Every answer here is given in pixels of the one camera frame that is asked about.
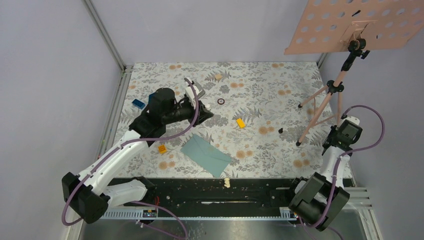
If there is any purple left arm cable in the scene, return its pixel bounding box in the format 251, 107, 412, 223
61, 77, 190, 240

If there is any small orange lego brick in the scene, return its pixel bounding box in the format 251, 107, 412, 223
157, 144, 167, 154

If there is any aluminium frame post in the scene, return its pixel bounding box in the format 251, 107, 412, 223
82, 0, 127, 72

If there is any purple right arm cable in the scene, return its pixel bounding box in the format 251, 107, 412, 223
298, 105, 386, 240

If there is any pink music stand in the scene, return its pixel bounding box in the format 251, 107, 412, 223
284, 0, 424, 146

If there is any white slotted cable duct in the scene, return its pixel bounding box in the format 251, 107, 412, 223
100, 207, 299, 221

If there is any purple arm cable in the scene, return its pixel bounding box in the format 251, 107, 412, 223
61, 77, 190, 240
298, 105, 386, 240

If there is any small blue lego brick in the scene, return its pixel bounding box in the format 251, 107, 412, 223
131, 99, 146, 110

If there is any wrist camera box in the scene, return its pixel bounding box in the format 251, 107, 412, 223
184, 78, 206, 108
343, 115, 360, 126

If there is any floral patterned table mat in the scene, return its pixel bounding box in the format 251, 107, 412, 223
115, 62, 334, 178

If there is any large blue lego brick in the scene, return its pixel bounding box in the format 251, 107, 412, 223
148, 93, 155, 101

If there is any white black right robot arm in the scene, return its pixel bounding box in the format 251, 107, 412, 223
286, 116, 363, 232

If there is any yellow rectangular block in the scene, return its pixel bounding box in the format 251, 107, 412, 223
236, 118, 246, 129

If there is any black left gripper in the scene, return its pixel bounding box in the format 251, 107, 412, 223
163, 98, 214, 127

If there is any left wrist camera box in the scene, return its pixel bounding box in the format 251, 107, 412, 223
184, 78, 206, 108

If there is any teal paper envelope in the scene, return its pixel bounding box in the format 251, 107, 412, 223
181, 134, 232, 178

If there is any cream chess knight piece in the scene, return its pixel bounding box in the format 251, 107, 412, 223
224, 177, 231, 188

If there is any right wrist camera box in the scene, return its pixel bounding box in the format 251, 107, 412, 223
343, 115, 360, 126

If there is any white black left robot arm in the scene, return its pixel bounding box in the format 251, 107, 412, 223
61, 84, 213, 224

